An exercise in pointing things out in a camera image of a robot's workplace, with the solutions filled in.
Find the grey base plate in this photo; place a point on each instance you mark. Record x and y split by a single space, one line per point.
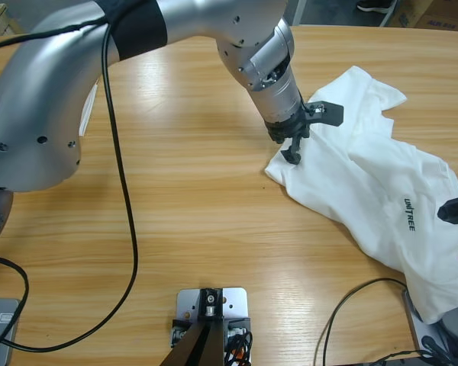
2 331
414 316

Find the white metal table leg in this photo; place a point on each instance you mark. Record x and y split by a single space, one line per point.
300 13
391 13

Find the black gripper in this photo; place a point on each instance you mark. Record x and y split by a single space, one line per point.
286 127

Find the brown cardboard box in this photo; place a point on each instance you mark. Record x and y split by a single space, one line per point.
435 15

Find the folded white T-shirt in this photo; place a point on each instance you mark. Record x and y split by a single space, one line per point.
87 114

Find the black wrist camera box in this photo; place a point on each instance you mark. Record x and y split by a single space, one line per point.
330 113

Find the white t-shirt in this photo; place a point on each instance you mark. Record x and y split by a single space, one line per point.
366 183
87 114

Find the black shoe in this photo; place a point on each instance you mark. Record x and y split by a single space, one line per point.
376 5

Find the white block with dark post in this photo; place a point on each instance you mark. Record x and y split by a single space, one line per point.
234 301

